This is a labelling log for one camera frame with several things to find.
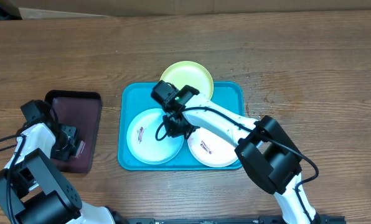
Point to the black object top left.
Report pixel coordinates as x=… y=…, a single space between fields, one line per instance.
x=8 y=11

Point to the black tray with maroon liquid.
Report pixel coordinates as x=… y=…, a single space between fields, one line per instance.
x=81 y=109

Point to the white plate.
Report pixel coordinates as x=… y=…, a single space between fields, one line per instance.
x=211 y=150

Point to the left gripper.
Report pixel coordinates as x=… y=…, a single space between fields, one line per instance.
x=72 y=132

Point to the teal plastic tray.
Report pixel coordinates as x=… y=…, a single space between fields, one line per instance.
x=136 y=98

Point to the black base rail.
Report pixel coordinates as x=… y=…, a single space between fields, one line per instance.
x=260 y=220

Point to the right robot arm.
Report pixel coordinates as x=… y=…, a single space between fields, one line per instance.
x=267 y=154

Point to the pink and green sponge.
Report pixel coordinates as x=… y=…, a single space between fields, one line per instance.
x=80 y=147

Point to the yellow-green plate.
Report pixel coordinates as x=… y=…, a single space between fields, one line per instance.
x=190 y=73

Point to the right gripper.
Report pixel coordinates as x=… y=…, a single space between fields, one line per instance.
x=173 y=132

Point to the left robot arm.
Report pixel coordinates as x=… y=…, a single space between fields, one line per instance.
x=32 y=189

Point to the light blue plate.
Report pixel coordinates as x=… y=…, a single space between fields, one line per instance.
x=142 y=142

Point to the cardboard board at back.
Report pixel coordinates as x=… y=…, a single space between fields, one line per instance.
x=188 y=7

